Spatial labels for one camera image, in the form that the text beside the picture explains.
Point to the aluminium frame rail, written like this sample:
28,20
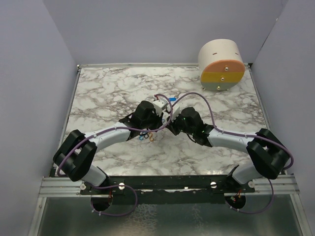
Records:
53,187

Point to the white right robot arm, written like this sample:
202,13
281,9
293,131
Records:
268,155

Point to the cream cylindrical drum holder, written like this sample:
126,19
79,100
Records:
220,64

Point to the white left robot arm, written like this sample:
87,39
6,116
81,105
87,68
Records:
75,156

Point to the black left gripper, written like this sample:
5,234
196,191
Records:
158,119

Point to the black S carabiner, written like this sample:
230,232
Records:
147,135

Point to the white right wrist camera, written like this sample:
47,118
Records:
176,110

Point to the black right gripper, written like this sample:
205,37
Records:
172,125

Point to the orange S carabiner lower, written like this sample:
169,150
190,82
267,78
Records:
151,136

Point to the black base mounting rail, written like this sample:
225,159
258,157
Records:
161,190

